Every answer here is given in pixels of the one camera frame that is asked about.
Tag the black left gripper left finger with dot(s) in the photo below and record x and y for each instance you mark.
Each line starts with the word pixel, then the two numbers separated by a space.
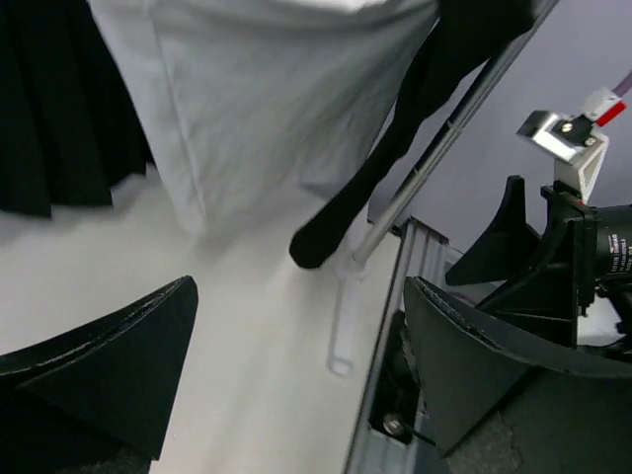
pixel 99 398

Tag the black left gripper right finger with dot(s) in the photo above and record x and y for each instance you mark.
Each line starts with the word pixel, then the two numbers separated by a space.
pixel 502 400

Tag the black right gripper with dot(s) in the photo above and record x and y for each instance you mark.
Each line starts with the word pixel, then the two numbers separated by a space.
pixel 548 281

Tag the white skirt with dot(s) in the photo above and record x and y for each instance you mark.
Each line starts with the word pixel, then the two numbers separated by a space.
pixel 240 98

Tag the black pleated skirt on rack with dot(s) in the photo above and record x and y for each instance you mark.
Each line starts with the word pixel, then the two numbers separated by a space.
pixel 69 130

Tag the metal clothes rack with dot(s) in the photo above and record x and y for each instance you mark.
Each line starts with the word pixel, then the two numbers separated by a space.
pixel 360 243

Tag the aluminium front rail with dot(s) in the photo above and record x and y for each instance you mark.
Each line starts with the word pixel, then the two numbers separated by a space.
pixel 392 432

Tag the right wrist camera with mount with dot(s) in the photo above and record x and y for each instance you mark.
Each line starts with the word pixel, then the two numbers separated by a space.
pixel 576 143

